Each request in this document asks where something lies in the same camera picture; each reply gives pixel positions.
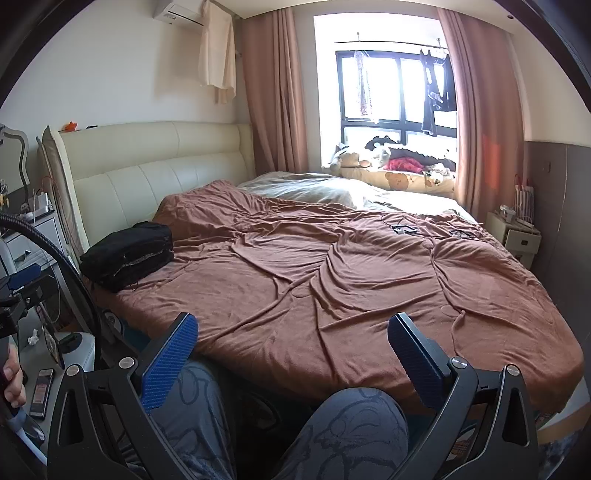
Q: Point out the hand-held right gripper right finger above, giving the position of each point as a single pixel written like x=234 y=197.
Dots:
x=415 y=364

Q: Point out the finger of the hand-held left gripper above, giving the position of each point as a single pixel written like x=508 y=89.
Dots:
x=25 y=274

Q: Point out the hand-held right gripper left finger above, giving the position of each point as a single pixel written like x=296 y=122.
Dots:
x=168 y=364

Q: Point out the black pants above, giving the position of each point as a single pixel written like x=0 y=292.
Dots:
x=124 y=256

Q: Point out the person's left hand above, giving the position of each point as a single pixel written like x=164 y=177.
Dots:
x=11 y=378

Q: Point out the light blue fitted sheet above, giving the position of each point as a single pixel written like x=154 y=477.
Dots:
x=135 y=334

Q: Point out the grey bedside table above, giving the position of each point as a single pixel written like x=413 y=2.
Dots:
x=44 y=230

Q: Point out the person's left leg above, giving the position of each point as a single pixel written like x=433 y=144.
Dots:
x=198 y=424

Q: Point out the black smartphone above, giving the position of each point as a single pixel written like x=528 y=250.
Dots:
x=41 y=392

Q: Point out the brown upright cushion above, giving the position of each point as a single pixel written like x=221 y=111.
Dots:
x=53 y=184

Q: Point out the person's legs in grey trousers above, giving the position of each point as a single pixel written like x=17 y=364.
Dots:
x=351 y=438

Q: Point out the silver framed mirror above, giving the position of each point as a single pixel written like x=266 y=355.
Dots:
x=11 y=157

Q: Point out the brown fleece blanket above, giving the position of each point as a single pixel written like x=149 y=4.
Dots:
x=323 y=277

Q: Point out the cream padded headboard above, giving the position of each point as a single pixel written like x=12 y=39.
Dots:
x=138 y=157

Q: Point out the white nightstand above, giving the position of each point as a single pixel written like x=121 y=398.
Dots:
x=521 y=240

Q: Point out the dark patterned rug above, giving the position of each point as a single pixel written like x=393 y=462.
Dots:
x=568 y=461

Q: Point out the bear print bolster pillow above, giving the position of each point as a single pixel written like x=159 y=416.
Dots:
x=397 y=181

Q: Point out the red cloth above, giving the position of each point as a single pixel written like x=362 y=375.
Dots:
x=408 y=165

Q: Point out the beige bed sheet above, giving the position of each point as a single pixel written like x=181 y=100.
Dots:
x=314 y=189

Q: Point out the grey white plush toy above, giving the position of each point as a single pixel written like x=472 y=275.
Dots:
x=381 y=154

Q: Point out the beige plush toy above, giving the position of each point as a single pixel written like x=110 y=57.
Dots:
x=347 y=159

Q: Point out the pink curtain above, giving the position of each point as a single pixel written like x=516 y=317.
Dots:
x=272 y=92
x=485 y=115

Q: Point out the black hanging garment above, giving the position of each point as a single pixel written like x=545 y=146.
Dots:
x=431 y=92

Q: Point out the patterned hanging garment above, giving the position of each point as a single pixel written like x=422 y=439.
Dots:
x=364 y=83

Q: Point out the cream hanging garment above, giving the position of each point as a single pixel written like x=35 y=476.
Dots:
x=217 y=50

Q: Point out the white air conditioner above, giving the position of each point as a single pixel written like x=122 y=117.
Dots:
x=178 y=11

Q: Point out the black clothes rail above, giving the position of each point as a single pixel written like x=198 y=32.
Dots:
x=392 y=42

